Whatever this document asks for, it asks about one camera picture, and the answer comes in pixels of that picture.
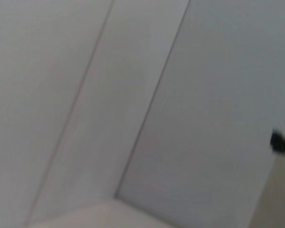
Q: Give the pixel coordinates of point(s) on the black handheld camera rig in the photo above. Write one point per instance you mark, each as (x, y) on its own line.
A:
(278, 141)

